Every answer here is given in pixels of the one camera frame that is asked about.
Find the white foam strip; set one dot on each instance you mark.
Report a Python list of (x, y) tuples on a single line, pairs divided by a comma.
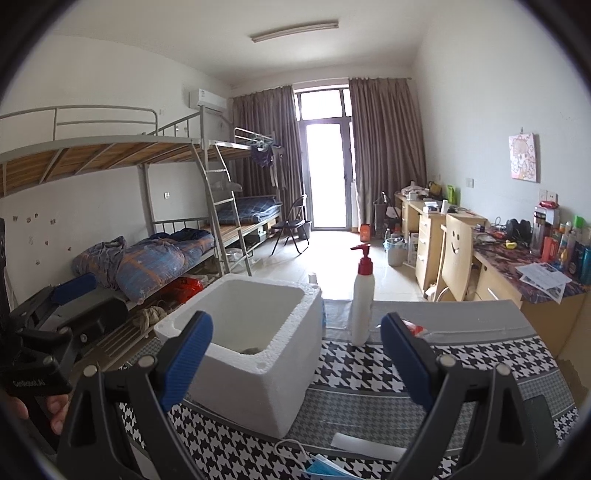
[(364, 445)]

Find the blue orange bedding bundle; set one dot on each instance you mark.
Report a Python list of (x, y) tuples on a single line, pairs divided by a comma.
[(147, 263)]

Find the hanging dark clothes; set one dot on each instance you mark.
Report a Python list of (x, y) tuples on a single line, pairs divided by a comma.
[(263, 157)]

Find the orange floor bag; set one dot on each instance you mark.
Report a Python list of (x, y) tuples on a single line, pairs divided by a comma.
[(366, 233)]

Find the wooden desk with patterned cover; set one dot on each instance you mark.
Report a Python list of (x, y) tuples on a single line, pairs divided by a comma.
[(508, 277)]

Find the white air conditioner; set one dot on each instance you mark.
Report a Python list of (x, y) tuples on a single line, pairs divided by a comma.
[(207, 99)]

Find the blue face mask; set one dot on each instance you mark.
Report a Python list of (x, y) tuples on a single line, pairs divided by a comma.
[(330, 468)]

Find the houndstooth table mat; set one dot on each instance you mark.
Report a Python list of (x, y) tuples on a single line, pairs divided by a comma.
[(369, 369)]

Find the brown curtain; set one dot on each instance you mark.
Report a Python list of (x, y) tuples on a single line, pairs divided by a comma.
[(388, 147), (263, 124)]

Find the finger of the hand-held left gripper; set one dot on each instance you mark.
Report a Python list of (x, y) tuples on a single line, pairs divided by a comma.
[(74, 287), (101, 318)]

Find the black trolley frame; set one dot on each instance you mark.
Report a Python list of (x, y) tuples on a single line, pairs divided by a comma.
[(383, 210)]

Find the printed paper sheets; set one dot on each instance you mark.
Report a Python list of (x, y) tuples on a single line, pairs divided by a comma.
[(545, 279)]

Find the white carton box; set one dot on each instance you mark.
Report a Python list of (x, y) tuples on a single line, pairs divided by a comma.
[(413, 249)]

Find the black headphones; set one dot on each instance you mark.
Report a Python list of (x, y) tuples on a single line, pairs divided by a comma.
[(519, 230)]

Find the person's left hand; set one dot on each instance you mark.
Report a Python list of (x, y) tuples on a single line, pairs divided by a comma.
[(59, 413)]

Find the white red pump bottle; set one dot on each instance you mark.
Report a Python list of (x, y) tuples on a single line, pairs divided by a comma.
[(362, 304)]

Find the white styrofoam box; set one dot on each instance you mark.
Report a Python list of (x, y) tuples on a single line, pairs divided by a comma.
[(258, 383)]

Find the pink cartoon wall picture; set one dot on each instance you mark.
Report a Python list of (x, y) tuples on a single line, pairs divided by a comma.
[(524, 159)]

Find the row of toiletry bottles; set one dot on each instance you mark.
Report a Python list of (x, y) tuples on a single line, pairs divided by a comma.
[(570, 249)]

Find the red plastic bag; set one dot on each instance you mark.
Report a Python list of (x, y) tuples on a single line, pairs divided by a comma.
[(184, 288)]

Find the large metal bunk bed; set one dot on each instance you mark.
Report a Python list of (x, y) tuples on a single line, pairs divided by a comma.
[(92, 157)]

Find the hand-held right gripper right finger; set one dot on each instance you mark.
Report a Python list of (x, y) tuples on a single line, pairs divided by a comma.
[(406, 355)]

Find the wooden smiley face chair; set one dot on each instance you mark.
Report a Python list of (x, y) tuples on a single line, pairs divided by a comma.
[(457, 249)]

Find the light wooden drawer desk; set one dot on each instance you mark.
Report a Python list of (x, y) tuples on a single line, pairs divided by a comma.
[(427, 249)]

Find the white wall socket pair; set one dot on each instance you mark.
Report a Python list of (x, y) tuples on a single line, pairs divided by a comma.
[(549, 196)]

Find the glass balcony door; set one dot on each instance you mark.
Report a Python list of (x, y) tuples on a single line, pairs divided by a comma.
[(328, 175)]

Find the beige crumpled cloth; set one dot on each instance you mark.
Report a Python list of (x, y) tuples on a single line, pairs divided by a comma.
[(150, 317)]

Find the metal bunk ladder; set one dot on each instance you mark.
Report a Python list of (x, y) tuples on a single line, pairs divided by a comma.
[(226, 217)]

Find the red snack packet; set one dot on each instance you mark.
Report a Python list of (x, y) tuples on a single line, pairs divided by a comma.
[(414, 328)]

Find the clear water bottle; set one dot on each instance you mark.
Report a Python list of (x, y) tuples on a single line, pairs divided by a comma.
[(539, 230)]

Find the black folding chair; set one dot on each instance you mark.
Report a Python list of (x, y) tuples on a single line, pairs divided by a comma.
[(291, 226)]

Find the green paper bag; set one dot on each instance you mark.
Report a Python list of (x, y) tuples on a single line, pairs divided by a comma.
[(452, 194)]

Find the small metal bunk bed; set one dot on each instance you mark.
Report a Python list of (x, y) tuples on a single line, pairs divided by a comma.
[(249, 147)]

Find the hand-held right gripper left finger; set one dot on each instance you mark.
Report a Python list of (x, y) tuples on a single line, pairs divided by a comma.
[(189, 355)]

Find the dark blue quilt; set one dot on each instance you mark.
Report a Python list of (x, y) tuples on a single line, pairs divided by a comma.
[(249, 210)]

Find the grey waste bin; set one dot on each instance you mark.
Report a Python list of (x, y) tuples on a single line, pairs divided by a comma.
[(397, 253)]

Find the ceiling tube light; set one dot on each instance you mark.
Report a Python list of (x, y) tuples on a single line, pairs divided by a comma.
[(295, 31)]

